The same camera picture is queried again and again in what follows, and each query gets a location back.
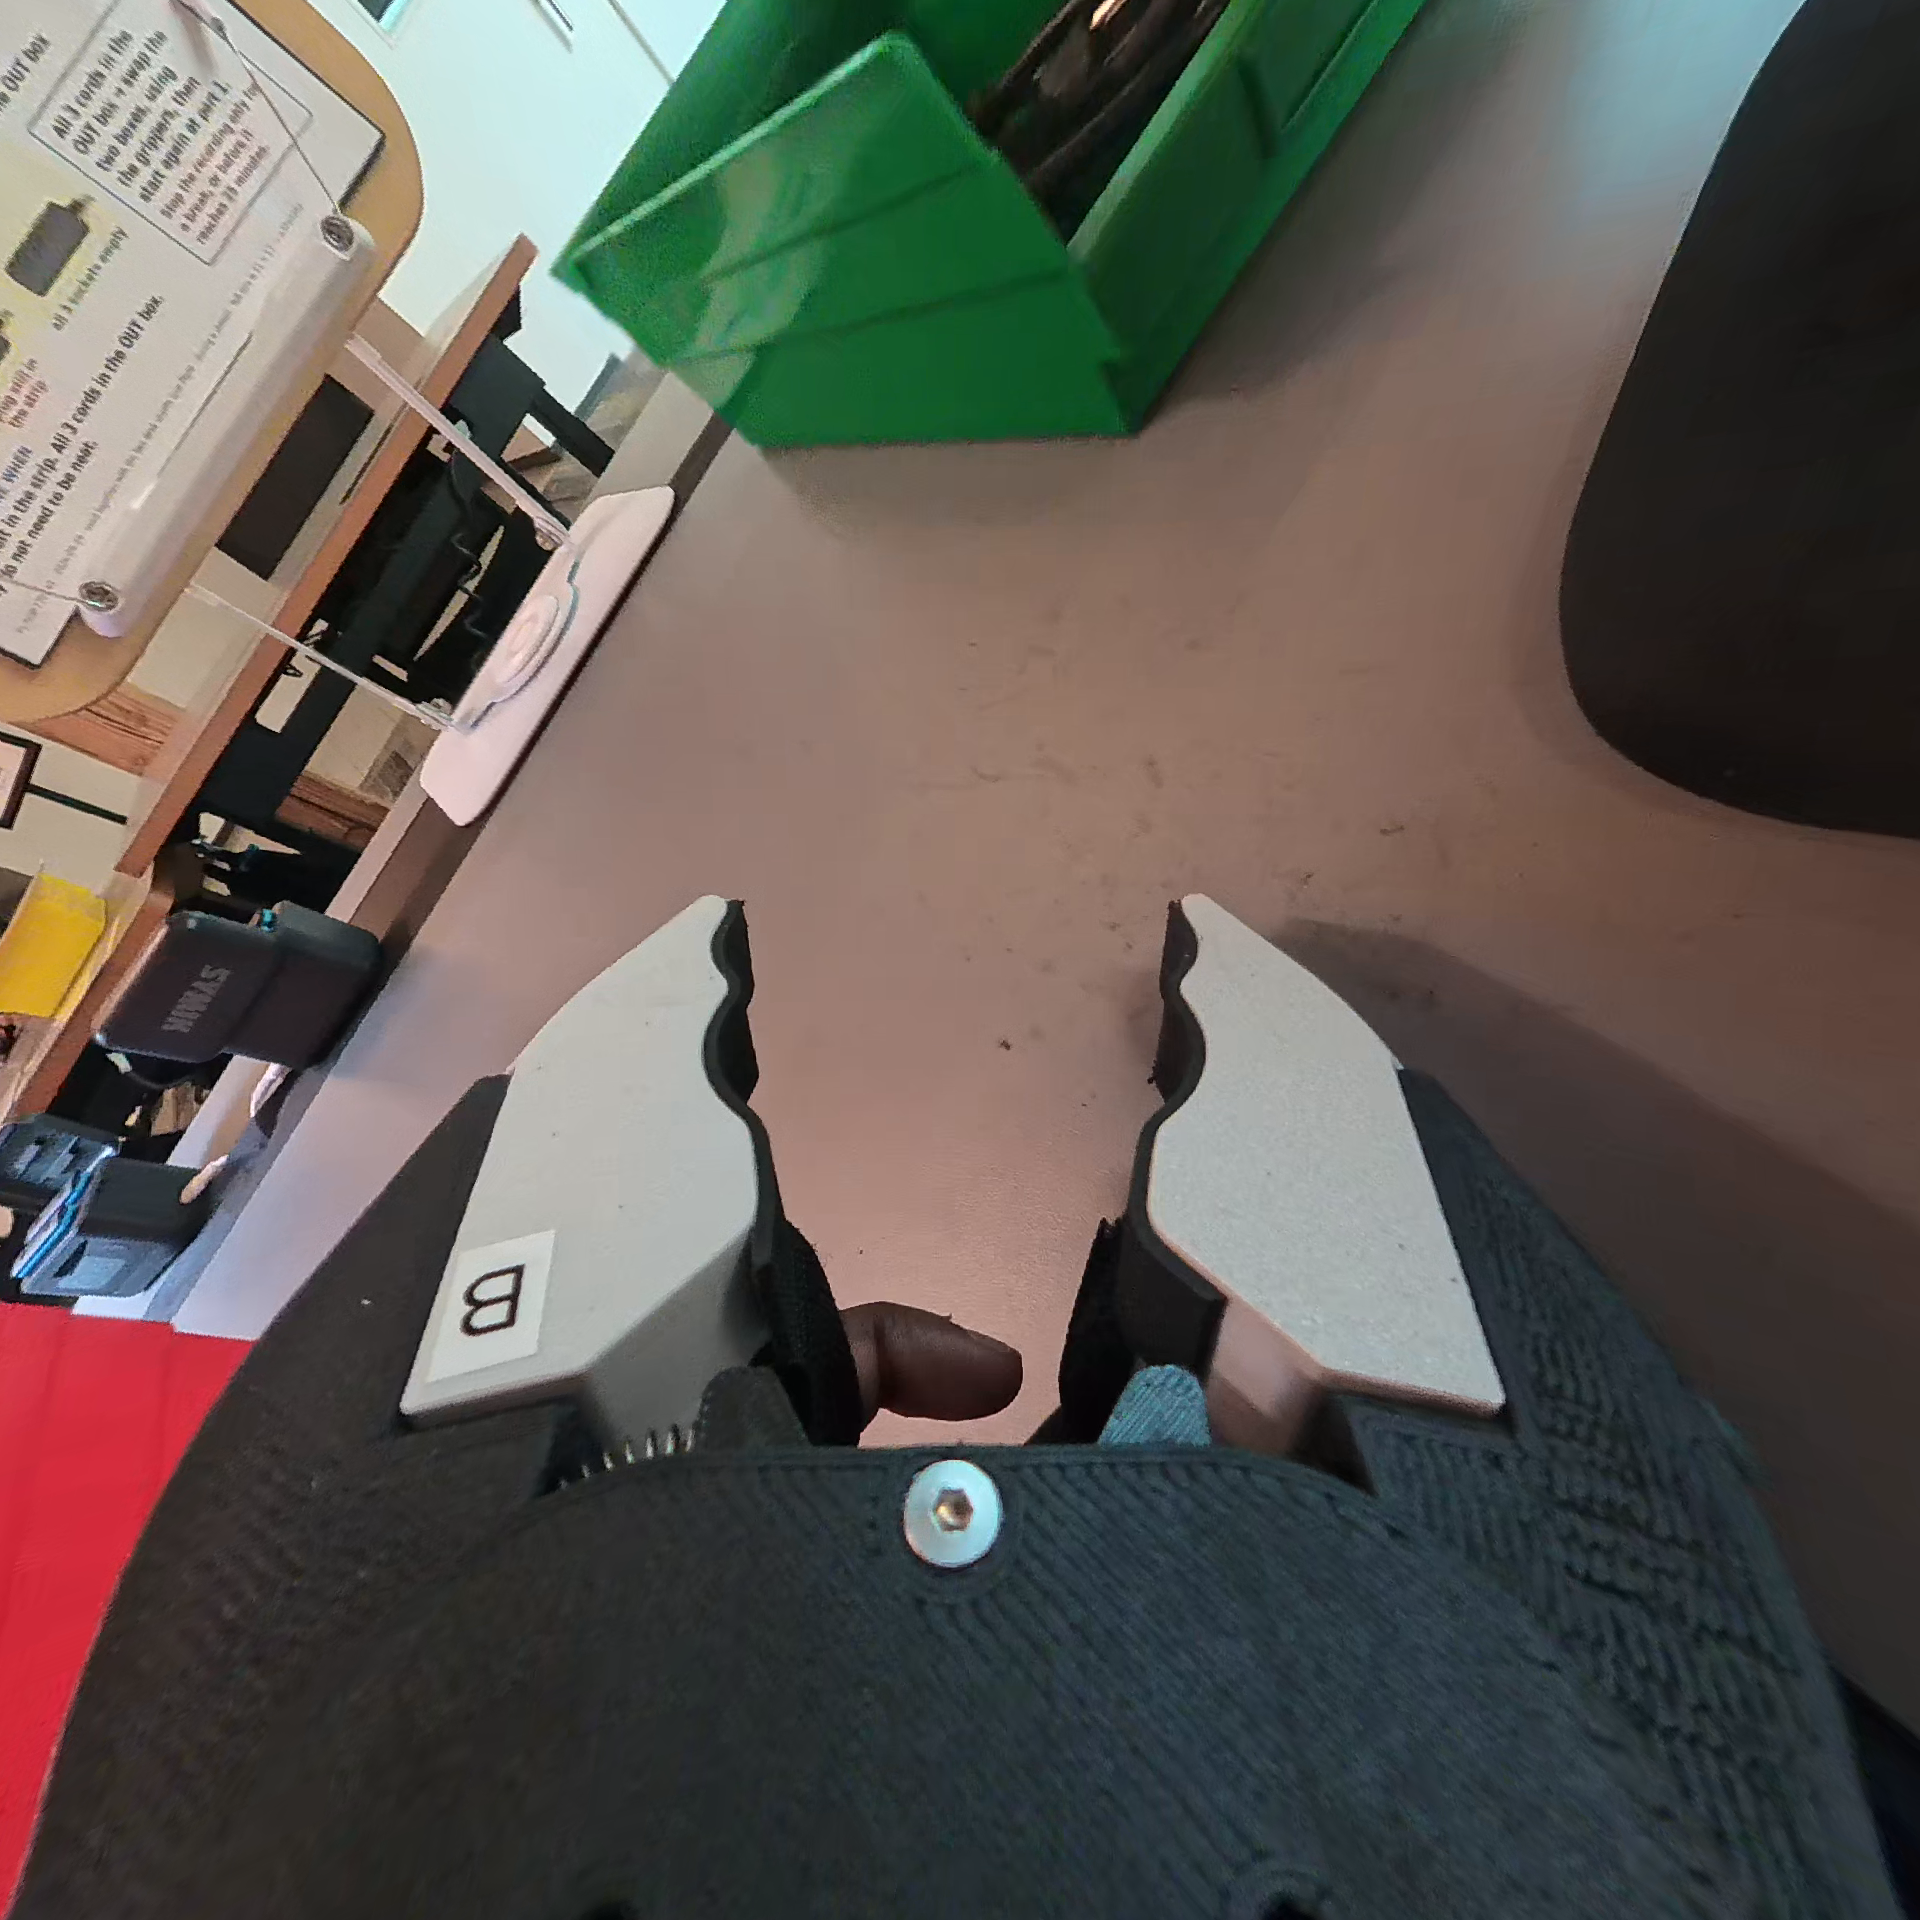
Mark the yellow box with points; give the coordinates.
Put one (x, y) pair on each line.
(47, 945)

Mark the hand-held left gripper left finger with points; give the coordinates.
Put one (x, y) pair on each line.
(602, 1200)

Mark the blue black device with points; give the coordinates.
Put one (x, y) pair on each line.
(105, 1232)

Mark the green plastic bin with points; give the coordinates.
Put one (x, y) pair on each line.
(899, 346)

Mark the brown top desk black frame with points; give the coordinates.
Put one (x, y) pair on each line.
(406, 571)

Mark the person's left hand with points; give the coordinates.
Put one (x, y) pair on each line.
(931, 1359)

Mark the black round fabric pad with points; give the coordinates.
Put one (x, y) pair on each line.
(1769, 524)

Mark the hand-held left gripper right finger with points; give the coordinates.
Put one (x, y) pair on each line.
(1306, 1200)

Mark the red plastic bin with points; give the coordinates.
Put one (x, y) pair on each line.
(92, 1472)

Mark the black power pack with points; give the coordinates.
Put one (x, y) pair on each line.
(226, 989)

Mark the black framed sign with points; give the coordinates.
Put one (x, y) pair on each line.
(14, 782)

